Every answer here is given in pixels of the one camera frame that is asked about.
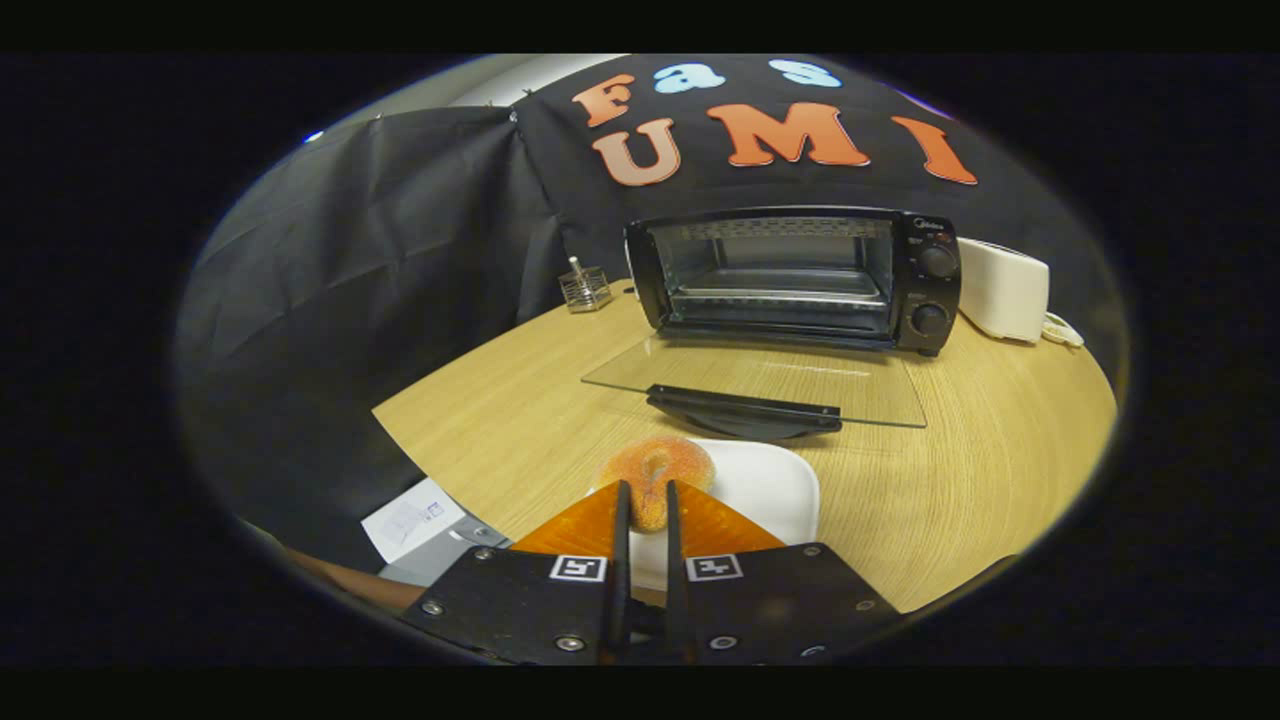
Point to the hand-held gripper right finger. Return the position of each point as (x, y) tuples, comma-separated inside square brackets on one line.
[(674, 540)]

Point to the white toaster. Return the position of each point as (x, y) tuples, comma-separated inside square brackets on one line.
[(1000, 290)]

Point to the black backdrop cloth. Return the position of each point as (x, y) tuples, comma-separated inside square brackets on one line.
[(350, 300)]

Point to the round golden bread bun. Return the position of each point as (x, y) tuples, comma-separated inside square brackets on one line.
[(685, 460)]

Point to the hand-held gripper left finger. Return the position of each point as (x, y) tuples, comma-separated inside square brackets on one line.
[(621, 540)]

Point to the white paper sheet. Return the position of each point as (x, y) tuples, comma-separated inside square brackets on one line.
[(410, 520)]

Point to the white plate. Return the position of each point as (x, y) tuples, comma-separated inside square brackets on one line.
[(770, 490)]

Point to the black toaster oven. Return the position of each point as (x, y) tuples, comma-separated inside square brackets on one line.
[(935, 290)]

